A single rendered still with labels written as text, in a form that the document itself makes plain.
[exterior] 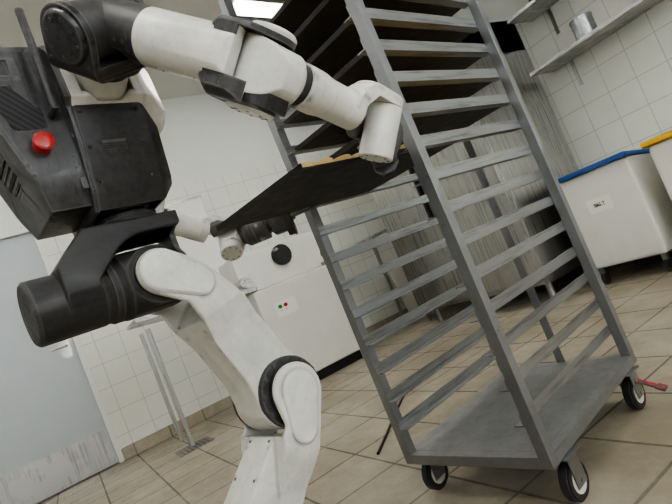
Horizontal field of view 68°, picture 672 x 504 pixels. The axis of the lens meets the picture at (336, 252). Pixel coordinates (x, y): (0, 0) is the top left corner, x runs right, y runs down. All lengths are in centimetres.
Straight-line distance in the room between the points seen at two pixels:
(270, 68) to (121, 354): 408
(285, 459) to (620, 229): 289
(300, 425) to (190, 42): 69
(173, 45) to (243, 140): 467
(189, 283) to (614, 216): 297
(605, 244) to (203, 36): 314
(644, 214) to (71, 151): 310
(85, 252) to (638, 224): 311
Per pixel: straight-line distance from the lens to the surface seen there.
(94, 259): 94
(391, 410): 159
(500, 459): 143
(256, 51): 80
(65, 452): 474
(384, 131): 93
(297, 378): 102
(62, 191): 95
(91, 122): 98
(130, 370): 471
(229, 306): 100
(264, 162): 545
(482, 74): 173
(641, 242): 354
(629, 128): 414
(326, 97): 82
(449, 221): 122
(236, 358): 101
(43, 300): 92
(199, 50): 80
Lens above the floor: 72
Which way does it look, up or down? 3 degrees up
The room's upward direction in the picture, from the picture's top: 22 degrees counter-clockwise
